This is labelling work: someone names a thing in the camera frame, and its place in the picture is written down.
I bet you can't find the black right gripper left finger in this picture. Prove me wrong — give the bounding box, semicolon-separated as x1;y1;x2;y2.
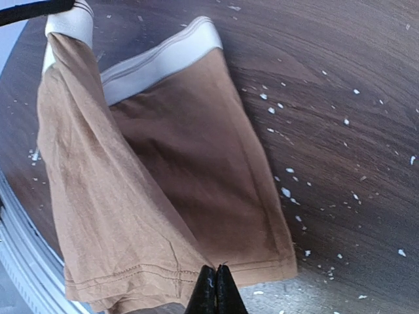
184;266;216;314

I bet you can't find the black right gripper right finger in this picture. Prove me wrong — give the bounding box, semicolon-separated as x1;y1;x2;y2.
215;264;247;314

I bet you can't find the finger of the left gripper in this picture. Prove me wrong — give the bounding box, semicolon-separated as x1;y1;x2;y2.
1;0;75;26

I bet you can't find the brown underwear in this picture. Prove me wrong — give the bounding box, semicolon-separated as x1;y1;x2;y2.
37;1;297;313

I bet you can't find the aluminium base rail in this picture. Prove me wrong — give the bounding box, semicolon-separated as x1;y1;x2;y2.
1;173;93;313

